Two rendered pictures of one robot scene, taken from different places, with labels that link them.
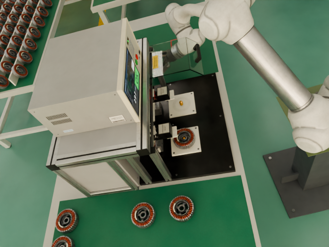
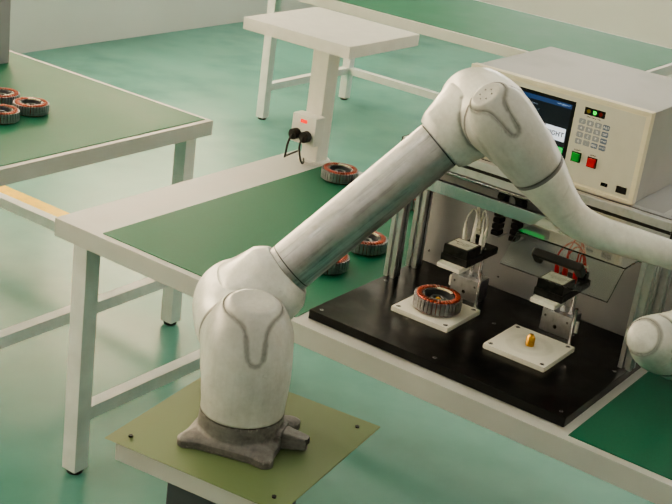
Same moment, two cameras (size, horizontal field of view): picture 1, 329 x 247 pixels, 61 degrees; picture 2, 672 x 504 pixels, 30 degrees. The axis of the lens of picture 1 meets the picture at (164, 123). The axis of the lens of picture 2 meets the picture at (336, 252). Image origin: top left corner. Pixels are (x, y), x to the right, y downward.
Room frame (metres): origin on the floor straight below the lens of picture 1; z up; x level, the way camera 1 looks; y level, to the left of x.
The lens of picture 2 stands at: (1.24, -2.66, 1.94)
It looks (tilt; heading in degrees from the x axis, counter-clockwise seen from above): 22 degrees down; 105
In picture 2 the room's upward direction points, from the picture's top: 8 degrees clockwise
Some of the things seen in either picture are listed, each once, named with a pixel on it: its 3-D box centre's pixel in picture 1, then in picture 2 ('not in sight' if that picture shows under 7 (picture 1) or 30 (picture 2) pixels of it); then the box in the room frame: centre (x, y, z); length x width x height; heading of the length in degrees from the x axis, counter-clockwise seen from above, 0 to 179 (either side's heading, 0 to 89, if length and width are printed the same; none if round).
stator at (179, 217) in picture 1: (181, 208); (326, 260); (0.47, 0.09, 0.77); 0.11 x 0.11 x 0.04
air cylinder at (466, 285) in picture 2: (157, 143); (469, 285); (0.83, 0.08, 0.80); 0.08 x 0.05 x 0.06; 162
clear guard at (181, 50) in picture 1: (168, 61); (589, 250); (1.10, -0.15, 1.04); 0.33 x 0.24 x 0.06; 72
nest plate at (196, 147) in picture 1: (185, 140); (435, 310); (0.79, -0.06, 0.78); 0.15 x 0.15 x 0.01; 72
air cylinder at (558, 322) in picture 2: (156, 107); (560, 320); (1.06, 0.00, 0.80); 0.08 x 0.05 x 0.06; 162
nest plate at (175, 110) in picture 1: (181, 104); (529, 347); (1.02, -0.13, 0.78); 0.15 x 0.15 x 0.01; 72
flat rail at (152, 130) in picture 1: (152, 96); (522, 214); (0.93, 0.00, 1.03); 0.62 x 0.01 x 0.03; 162
